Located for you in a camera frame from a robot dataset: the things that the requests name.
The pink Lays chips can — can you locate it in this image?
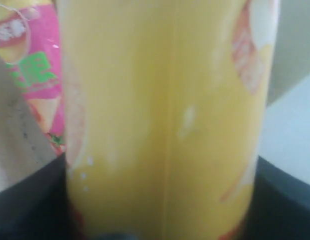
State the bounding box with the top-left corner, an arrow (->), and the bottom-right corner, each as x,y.
0,0 -> 66,155

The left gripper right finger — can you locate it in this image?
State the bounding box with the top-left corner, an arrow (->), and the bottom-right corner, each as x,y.
243,157 -> 310,240

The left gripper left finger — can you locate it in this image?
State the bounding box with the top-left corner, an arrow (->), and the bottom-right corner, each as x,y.
0,154 -> 74,240

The yellow Lays chips can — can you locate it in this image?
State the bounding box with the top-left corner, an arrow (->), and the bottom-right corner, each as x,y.
56,0 -> 280,240

